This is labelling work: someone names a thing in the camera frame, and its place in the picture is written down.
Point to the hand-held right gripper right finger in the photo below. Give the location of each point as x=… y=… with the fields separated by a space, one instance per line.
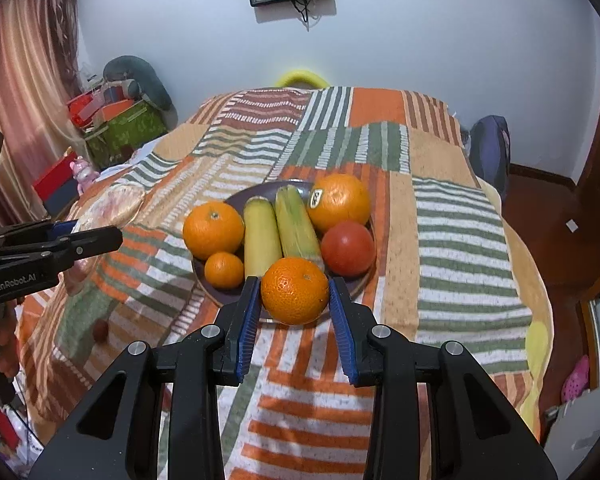
x=341 y=332

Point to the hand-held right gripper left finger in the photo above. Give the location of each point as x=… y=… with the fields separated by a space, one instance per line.
x=247 y=320

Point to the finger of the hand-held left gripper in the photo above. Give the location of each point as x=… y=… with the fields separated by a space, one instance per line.
x=97 y=241
x=60 y=227

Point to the pink grapefruit slice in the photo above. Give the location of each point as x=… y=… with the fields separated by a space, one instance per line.
x=114 y=202

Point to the purple plate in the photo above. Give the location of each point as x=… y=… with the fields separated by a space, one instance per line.
x=356 y=285

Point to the small tangerine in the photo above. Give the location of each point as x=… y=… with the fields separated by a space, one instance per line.
x=224 y=271
x=294 y=291

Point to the yellow corn cob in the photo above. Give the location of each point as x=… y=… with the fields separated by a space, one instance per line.
x=261 y=240
x=295 y=227

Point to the red tomato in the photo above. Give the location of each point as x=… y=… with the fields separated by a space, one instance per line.
x=348 y=248

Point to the medium orange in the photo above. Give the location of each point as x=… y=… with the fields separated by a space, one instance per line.
x=212 y=230

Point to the large orange with sticker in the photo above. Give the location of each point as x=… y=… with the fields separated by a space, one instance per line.
x=342 y=205

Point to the person's left hand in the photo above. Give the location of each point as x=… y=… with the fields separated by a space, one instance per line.
x=7 y=342

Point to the large red flat box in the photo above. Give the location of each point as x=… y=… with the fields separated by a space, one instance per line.
x=55 y=185

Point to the pink toy figure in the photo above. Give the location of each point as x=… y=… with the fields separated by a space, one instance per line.
x=82 y=174

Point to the small dark red fruit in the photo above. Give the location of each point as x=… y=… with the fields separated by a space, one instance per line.
x=100 y=331

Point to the green patterned box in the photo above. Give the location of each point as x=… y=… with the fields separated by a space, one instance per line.
x=125 y=132

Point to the striped patchwork blanket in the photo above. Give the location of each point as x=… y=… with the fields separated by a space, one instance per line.
x=450 y=260

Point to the orange flat box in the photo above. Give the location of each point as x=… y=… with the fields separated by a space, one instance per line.
x=120 y=109

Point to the brown striped curtain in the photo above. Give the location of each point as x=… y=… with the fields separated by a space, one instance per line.
x=25 y=85

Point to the grey plush toy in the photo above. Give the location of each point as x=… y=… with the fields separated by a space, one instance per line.
x=145 y=77

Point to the dark blue backpack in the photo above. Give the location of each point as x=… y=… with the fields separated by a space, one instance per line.
x=490 y=150

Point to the pink slipper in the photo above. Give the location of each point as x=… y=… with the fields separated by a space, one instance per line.
x=576 y=380

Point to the white paper scrap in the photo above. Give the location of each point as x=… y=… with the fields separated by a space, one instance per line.
x=572 y=225

